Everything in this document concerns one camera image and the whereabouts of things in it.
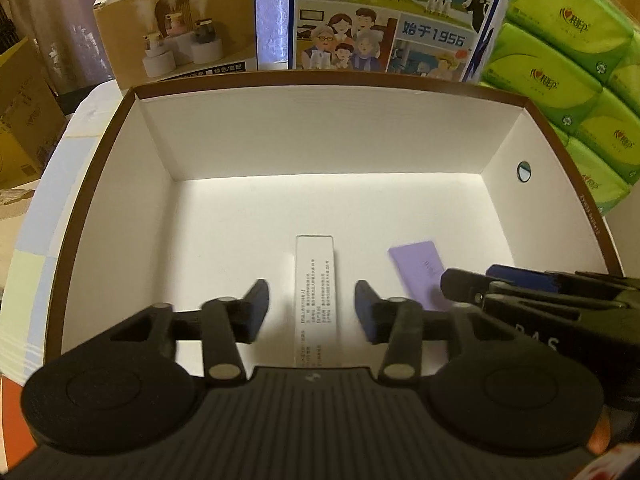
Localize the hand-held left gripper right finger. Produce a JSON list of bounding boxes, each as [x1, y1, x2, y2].
[[353, 280, 483, 392]]

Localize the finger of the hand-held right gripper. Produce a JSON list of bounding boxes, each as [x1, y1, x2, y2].
[[486, 263, 640, 295], [440, 268, 640, 326]]

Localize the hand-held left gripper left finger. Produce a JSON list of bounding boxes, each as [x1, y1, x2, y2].
[[107, 279, 271, 386]]

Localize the small purple box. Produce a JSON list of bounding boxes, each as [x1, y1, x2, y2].
[[388, 239, 456, 312]]

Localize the white long box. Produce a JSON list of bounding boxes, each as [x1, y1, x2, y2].
[[292, 234, 337, 368]]

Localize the brown cardboard box white inside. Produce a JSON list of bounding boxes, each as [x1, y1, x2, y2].
[[46, 70, 627, 367]]

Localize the pack of green tissue packets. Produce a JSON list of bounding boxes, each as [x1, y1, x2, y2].
[[479, 0, 640, 217]]

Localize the blue milk carton box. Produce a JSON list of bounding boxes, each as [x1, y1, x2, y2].
[[254, 0, 527, 86]]

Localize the tan humidifier box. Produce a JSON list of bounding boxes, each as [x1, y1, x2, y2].
[[92, 0, 259, 94]]

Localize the yellowish cardboard box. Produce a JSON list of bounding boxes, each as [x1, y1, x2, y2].
[[0, 35, 69, 192]]

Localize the purple curtain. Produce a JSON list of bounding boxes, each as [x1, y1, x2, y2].
[[0, 0, 122, 86]]

